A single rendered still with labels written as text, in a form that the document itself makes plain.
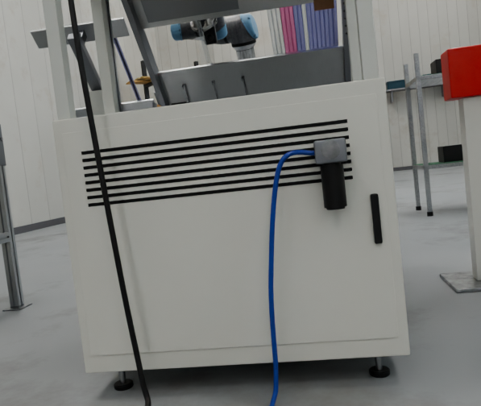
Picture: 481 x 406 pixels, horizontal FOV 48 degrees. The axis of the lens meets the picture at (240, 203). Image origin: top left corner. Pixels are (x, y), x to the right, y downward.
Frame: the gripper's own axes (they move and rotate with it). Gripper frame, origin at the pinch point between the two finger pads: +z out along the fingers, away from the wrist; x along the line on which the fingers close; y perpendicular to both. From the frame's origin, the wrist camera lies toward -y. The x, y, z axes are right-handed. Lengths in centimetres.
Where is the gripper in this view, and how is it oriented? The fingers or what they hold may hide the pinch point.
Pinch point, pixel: (201, 31)
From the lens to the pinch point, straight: 190.9
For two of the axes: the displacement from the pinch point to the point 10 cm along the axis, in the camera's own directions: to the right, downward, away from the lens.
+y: -1.7, -7.9, -5.9
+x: 9.8, -1.0, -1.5
